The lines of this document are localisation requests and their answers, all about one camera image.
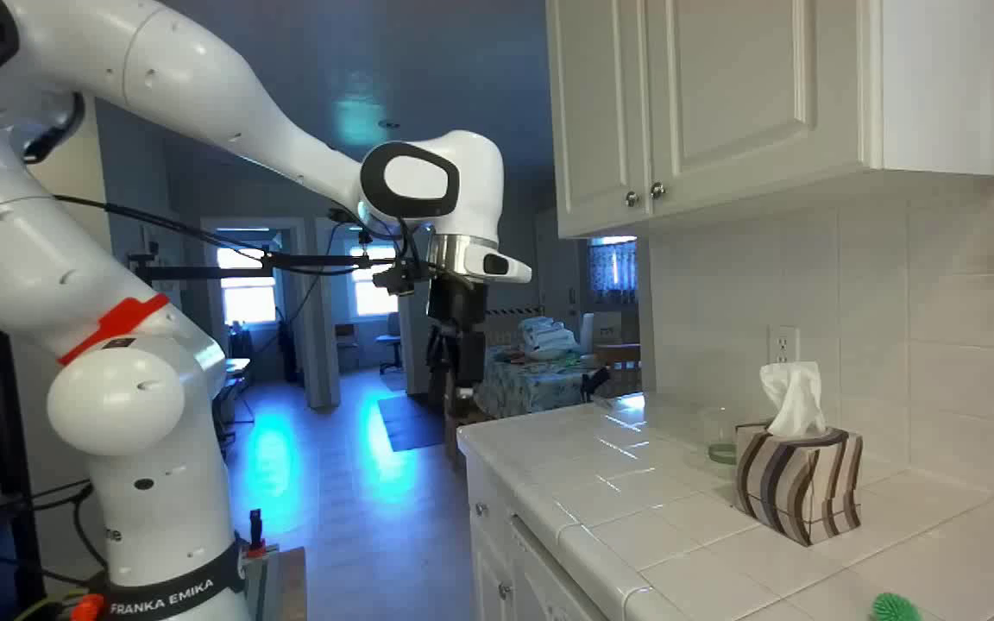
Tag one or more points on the small green object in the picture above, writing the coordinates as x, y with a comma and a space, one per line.
896, 608

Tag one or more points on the orange red plug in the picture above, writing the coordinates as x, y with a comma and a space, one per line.
87, 608

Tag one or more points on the round metal cabinet knob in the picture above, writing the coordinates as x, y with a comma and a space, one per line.
657, 191
634, 199

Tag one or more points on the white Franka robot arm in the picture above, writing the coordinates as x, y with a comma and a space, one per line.
141, 484

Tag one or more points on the white tissue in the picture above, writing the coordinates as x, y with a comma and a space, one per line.
797, 397

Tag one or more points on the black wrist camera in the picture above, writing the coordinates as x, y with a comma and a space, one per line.
399, 278

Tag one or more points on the bed with patterned bedding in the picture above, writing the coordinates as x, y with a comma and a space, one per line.
545, 366

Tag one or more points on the dark floor rug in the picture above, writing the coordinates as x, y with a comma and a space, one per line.
412, 421

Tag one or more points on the bright room window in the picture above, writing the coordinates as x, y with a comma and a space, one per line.
248, 298
373, 298

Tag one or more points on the white wall outlet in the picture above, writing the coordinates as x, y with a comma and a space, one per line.
784, 349

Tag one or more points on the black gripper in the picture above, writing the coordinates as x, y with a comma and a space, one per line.
456, 305

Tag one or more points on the black stand pole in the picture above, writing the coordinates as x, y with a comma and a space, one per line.
10, 459

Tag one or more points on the blue tinted small window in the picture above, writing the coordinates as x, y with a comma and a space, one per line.
614, 271

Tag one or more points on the white counter base cabinet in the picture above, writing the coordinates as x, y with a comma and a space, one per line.
498, 562

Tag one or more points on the brown striped tissue box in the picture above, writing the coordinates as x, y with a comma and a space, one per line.
797, 487

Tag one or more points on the black horizontal boom bar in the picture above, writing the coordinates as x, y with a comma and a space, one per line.
234, 271

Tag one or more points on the robot mounting table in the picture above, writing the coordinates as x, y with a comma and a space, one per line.
279, 588

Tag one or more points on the white upper wall cabinet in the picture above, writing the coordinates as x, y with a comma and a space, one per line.
940, 80

